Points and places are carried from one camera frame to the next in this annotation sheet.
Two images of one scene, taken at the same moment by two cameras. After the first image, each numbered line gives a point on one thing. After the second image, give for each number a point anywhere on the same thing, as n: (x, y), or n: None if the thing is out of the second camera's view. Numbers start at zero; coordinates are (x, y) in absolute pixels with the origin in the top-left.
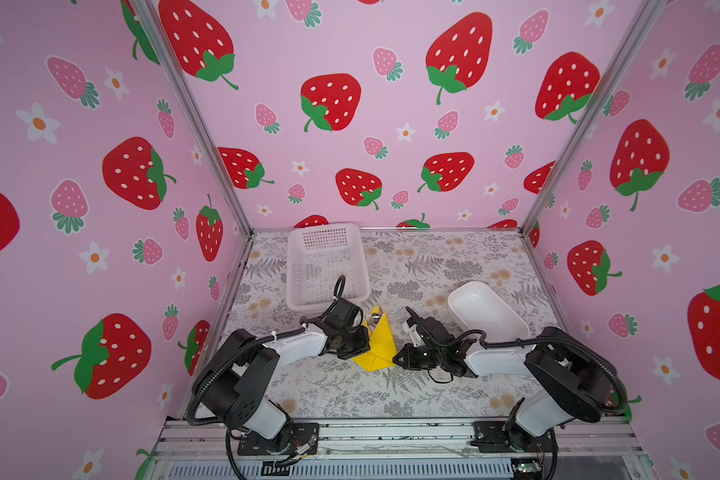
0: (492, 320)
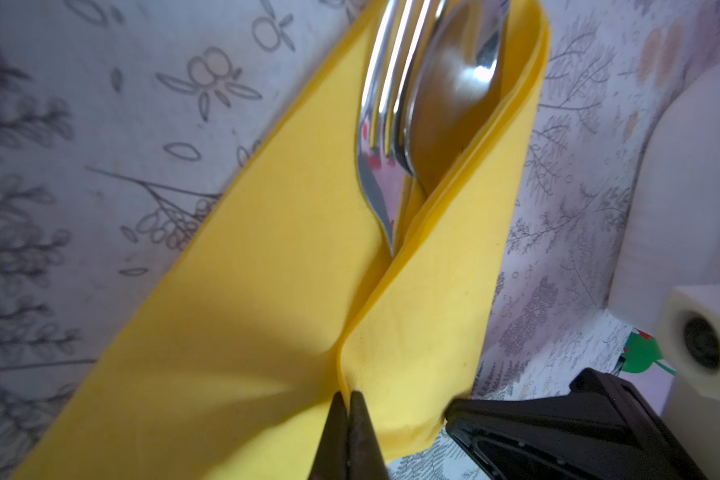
0: (684, 221)
